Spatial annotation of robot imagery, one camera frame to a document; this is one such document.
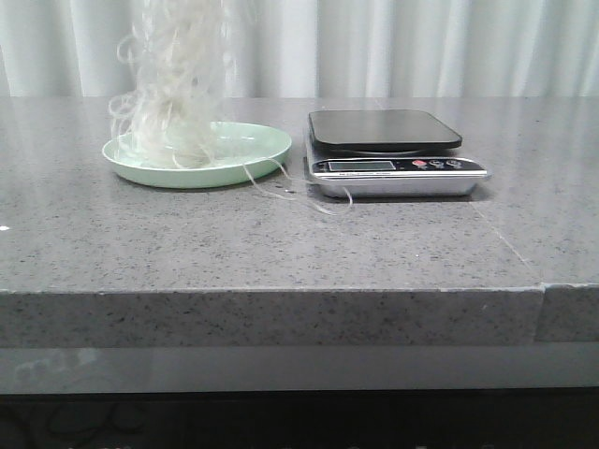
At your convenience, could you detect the white vermicelli bundle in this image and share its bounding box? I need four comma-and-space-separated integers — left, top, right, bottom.
108, 0, 355, 216

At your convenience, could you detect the digital kitchen scale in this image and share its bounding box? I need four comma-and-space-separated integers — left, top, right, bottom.
306, 109, 489, 198

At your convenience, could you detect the light green plate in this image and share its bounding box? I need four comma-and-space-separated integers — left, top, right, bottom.
102, 122, 292, 189

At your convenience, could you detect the white curtain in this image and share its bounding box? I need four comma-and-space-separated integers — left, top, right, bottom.
1, 1, 598, 97

